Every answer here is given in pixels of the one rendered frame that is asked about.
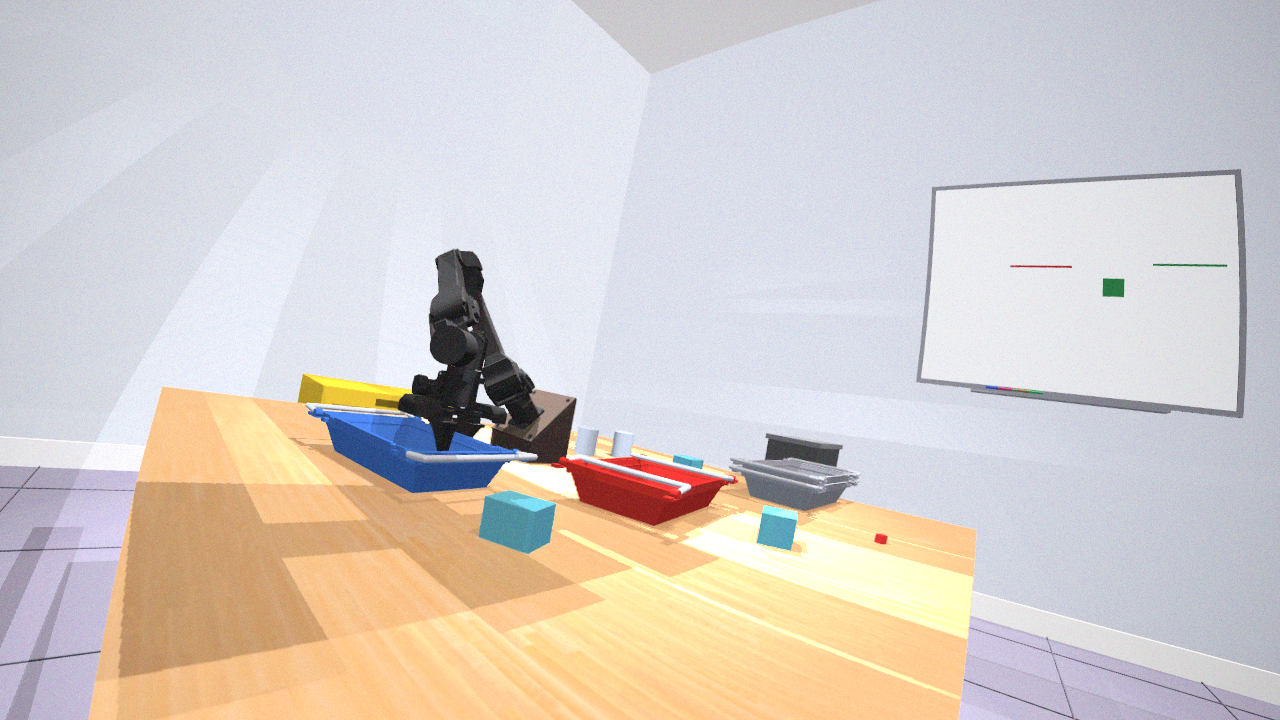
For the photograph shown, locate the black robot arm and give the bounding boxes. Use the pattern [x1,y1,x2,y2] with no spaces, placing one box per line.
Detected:
[412,249,544,429]

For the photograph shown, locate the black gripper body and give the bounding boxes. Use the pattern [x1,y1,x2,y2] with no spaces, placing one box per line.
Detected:
[398,365,507,424]

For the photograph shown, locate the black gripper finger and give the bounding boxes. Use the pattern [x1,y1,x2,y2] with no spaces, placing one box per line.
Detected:
[422,418,457,452]
[452,418,486,438]

